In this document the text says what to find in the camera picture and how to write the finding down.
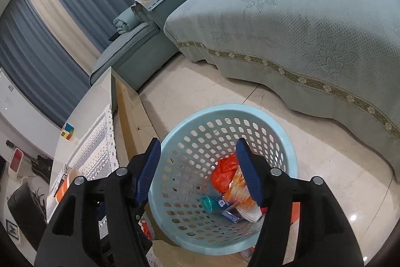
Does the teal quilted sofa seat cover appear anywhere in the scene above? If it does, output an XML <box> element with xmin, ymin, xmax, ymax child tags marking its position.
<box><xmin>164</xmin><ymin>0</ymin><xmax>400</xmax><ymax>183</ymax></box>

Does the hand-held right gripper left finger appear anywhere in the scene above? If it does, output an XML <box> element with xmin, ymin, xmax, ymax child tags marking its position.
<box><xmin>34</xmin><ymin>138</ymin><xmax>161</xmax><ymax>267</ymax></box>

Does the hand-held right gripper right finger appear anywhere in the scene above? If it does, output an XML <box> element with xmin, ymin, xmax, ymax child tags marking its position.
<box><xmin>236</xmin><ymin>138</ymin><xmax>365</xmax><ymax>267</ymax></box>

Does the white curtain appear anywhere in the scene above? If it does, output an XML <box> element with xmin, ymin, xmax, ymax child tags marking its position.
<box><xmin>21</xmin><ymin>0</ymin><xmax>104</xmax><ymax>68</ymax></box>

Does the black guitar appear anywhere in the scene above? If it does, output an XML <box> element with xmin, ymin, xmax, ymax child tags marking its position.
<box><xmin>30</xmin><ymin>155</ymin><xmax>53</xmax><ymax>184</ymax></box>

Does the teal fabric sofa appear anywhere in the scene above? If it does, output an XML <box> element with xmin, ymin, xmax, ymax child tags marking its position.
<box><xmin>90</xmin><ymin>0</ymin><xmax>400</xmax><ymax>183</ymax></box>

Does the blue packet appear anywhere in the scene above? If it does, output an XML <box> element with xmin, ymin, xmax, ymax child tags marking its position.
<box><xmin>221</xmin><ymin>204</ymin><xmax>242</xmax><ymax>223</ymax></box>

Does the light blue perforated basket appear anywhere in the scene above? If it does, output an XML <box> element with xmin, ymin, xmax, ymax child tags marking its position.
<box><xmin>149</xmin><ymin>103</ymin><xmax>298</xmax><ymax>257</ymax></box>

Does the striped woven tablecloth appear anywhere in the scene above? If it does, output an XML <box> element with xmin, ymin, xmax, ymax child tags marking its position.
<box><xmin>47</xmin><ymin>104</ymin><xmax>120</xmax><ymax>224</ymax></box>

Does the teal wrapper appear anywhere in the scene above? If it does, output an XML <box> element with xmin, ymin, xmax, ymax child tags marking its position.
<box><xmin>200</xmin><ymin>195</ymin><xmax>220</xmax><ymax>215</ymax></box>

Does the multicoloured puzzle cube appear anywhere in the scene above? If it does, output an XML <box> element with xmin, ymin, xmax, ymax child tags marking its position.
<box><xmin>60</xmin><ymin>123</ymin><xmax>76</xmax><ymax>141</ymax></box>

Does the black butterfly picture frame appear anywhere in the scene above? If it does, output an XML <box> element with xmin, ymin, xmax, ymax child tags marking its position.
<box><xmin>5</xmin><ymin>219</ymin><xmax>20</xmax><ymax>240</ymax></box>

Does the orange scrap on floor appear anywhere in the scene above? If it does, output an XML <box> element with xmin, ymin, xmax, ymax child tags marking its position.
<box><xmin>290</xmin><ymin>202</ymin><xmax>301</xmax><ymax>226</ymax></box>

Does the folded teal blanket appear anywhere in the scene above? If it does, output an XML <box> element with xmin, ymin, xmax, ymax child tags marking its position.
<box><xmin>113</xmin><ymin>6</ymin><xmax>142</xmax><ymax>35</ymax></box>

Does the red plastic bag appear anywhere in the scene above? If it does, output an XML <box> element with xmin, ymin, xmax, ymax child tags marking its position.
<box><xmin>211</xmin><ymin>153</ymin><xmax>240</xmax><ymax>193</ymax></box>

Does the white coffee table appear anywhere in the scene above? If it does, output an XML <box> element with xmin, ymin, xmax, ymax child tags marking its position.
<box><xmin>47</xmin><ymin>66</ymin><xmax>176</xmax><ymax>242</ymax></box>

